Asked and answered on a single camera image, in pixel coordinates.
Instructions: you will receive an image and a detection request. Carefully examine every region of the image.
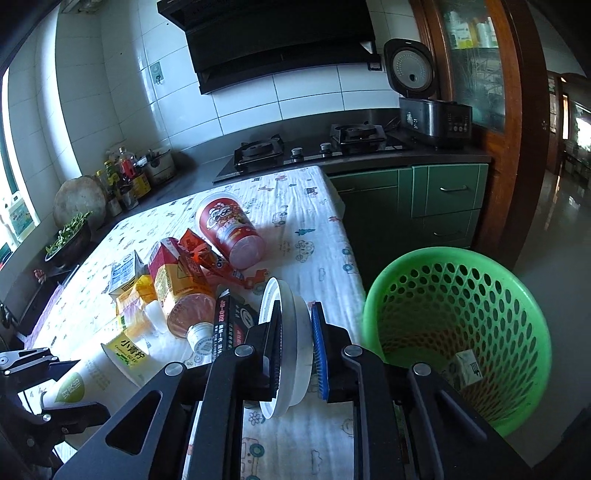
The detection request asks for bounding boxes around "black range hood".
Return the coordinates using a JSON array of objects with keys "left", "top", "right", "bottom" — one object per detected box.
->
[{"left": 157, "top": 0, "right": 382, "bottom": 95}]

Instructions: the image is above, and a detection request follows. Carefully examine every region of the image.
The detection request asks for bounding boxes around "orange juice carton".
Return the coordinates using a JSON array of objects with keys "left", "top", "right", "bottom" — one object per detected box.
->
[{"left": 148, "top": 237, "right": 214, "bottom": 308}]

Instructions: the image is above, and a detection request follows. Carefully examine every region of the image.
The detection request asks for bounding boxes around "black gas stove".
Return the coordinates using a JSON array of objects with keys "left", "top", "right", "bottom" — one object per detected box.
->
[{"left": 213, "top": 122, "right": 416, "bottom": 183}]

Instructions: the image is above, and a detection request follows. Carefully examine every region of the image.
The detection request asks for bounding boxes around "red printed cup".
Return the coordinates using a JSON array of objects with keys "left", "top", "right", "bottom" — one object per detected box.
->
[{"left": 195, "top": 192, "right": 266, "bottom": 270}]

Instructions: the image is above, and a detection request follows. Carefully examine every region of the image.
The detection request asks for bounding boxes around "printed tablecloth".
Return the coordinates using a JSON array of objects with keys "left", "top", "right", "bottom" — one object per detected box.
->
[{"left": 23, "top": 165, "right": 370, "bottom": 480}]

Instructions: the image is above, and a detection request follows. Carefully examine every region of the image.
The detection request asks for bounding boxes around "round wooden cutting board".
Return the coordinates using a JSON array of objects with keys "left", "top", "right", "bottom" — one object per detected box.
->
[{"left": 53, "top": 176, "right": 107, "bottom": 229}]

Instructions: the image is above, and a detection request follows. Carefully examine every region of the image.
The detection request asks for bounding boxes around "white detergent bottle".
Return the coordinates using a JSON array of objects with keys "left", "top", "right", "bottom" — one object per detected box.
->
[{"left": 2, "top": 194, "right": 35, "bottom": 241}]

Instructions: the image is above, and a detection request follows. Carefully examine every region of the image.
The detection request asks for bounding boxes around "black box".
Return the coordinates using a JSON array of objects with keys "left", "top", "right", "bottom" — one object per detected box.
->
[{"left": 211, "top": 288, "right": 259, "bottom": 365}]

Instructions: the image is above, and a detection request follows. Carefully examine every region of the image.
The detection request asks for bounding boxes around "black rice cooker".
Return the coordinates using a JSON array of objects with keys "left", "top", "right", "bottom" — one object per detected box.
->
[{"left": 383, "top": 38, "right": 472, "bottom": 149}]

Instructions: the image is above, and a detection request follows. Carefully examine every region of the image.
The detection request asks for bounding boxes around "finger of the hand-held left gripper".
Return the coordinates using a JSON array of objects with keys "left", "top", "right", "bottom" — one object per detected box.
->
[
  {"left": 0, "top": 347, "right": 75, "bottom": 377},
  {"left": 14, "top": 401, "right": 112, "bottom": 455}
]

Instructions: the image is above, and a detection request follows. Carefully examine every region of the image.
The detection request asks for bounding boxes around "white bottle with green logo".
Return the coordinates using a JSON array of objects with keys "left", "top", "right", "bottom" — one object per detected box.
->
[{"left": 41, "top": 357, "right": 148, "bottom": 416}]

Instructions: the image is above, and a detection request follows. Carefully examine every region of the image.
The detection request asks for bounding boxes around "wooden glass door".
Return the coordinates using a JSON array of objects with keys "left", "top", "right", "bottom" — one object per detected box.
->
[{"left": 411, "top": 0, "right": 550, "bottom": 268}]

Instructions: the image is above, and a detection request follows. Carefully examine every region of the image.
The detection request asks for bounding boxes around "clear plastic bottle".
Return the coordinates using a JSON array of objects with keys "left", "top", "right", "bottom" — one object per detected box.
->
[{"left": 166, "top": 293, "right": 218, "bottom": 365}]

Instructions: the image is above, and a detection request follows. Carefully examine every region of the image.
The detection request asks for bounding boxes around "bowl of green vegetables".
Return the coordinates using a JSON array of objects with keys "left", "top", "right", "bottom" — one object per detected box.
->
[{"left": 44, "top": 211, "right": 93, "bottom": 268}]

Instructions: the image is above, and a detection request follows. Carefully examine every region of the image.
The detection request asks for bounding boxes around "torn red cardboard wrapper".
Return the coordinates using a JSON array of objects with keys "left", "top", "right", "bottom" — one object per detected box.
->
[{"left": 179, "top": 229, "right": 271, "bottom": 289}]

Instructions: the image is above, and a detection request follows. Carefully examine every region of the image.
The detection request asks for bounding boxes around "green plastic basket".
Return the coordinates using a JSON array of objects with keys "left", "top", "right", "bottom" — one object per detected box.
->
[{"left": 362, "top": 247, "right": 552, "bottom": 439}]

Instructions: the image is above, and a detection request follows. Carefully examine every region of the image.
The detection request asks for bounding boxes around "green kitchen cabinet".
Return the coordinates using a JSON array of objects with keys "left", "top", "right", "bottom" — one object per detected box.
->
[{"left": 328, "top": 162, "right": 490, "bottom": 282}]

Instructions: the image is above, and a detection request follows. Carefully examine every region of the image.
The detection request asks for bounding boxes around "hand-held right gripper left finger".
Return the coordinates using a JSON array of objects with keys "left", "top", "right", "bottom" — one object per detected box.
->
[{"left": 53, "top": 300, "right": 284, "bottom": 480}]

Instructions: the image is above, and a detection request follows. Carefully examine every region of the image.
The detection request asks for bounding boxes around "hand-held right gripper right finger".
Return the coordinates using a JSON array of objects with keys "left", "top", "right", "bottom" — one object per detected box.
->
[{"left": 310, "top": 301, "right": 532, "bottom": 480}]

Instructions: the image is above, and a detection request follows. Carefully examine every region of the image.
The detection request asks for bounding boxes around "yellow packet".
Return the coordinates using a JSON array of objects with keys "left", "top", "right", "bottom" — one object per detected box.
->
[{"left": 115, "top": 274, "right": 155, "bottom": 342}]

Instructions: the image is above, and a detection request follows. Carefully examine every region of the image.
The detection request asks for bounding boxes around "group of condiment bottles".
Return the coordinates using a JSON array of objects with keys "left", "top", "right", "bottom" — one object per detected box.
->
[{"left": 95, "top": 147, "right": 153, "bottom": 217}]

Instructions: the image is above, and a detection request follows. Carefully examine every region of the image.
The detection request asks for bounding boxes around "small white carton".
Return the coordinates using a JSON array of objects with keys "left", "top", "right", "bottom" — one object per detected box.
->
[{"left": 438, "top": 349, "right": 484, "bottom": 393}]

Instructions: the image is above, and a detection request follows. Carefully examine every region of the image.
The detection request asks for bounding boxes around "white green milk carton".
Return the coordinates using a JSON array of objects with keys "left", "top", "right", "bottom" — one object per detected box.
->
[{"left": 108, "top": 250, "right": 147, "bottom": 296}]

